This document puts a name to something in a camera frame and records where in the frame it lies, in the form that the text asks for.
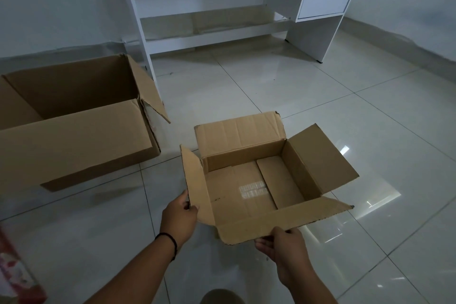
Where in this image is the person's left hand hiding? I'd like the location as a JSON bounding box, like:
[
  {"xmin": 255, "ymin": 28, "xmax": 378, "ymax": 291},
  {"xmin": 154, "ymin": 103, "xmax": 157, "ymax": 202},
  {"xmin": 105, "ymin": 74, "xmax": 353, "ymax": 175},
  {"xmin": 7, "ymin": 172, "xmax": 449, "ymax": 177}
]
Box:
[{"xmin": 159, "ymin": 189, "xmax": 199, "ymax": 249}]

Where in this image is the person's right hand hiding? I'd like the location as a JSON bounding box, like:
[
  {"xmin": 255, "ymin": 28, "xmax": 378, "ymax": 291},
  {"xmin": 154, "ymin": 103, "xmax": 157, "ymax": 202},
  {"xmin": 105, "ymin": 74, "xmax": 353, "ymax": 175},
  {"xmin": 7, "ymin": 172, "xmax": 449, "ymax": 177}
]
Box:
[{"xmin": 255, "ymin": 226, "xmax": 316, "ymax": 288}]

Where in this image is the cardboard box with white label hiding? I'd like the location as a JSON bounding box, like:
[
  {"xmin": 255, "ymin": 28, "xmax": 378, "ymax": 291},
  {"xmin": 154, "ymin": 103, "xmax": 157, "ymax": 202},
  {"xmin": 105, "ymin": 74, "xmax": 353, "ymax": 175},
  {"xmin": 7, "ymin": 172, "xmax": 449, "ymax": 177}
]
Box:
[{"xmin": 180, "ymin": 111, "xmax": 360, "ymax": 246}]

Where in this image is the large plain cardboard box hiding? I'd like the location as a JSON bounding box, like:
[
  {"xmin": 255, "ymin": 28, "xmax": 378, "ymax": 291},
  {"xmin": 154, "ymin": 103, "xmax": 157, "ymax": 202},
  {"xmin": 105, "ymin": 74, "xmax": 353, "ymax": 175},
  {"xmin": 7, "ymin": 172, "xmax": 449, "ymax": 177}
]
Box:
[{"xmin": 0, "ymin": 53, "xmax": 171, "ymax": 193}]

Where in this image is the cardboard box with clear tape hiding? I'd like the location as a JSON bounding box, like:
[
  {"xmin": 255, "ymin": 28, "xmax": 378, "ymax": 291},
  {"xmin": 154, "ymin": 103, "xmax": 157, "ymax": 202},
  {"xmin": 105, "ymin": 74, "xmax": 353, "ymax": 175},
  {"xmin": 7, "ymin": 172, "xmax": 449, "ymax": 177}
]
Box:
[{"xmin": 0, "ymin": 227, "xmax": 48, "ymax": 304}]

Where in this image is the person's left forearm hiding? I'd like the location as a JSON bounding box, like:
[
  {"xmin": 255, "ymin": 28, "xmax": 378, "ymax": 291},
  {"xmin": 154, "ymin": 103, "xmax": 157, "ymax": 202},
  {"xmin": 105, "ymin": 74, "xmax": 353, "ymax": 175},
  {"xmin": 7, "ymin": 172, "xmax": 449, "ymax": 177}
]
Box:
[{"xmin": 84, "ymin": 234, "xmax": 177, "ymax": 304}]

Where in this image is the person's khaki trouser leg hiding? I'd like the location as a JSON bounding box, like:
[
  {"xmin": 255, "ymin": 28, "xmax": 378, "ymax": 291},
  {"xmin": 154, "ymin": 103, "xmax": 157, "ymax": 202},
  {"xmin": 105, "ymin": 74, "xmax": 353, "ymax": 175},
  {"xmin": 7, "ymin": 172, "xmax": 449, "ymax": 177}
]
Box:
[{"xmin": 199, "ymin": 288, "xmax": 247, "ymax": 304}]

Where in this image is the black wristband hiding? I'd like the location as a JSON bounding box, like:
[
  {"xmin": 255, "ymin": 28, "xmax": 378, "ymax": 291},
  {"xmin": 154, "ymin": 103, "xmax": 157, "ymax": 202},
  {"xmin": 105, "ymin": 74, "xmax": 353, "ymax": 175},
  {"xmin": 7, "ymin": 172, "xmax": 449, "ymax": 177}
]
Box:
[{"xmin": 155, "ymin": 231, "xmax": 178, "ymax": 262}]

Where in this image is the white wooden desk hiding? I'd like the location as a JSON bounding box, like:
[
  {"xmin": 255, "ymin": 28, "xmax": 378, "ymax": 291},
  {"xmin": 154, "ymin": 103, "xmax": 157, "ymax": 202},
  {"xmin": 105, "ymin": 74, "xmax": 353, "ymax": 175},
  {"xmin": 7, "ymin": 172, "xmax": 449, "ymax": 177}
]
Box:
[{"xmin": 113, "ymin": 0, "xmax": 370, "ymax": 82}]

